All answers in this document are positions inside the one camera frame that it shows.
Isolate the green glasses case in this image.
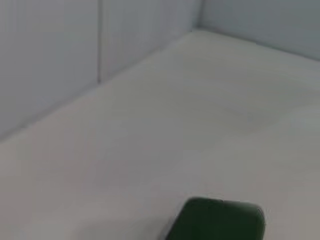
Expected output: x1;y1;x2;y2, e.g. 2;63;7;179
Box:
163;196;266;240

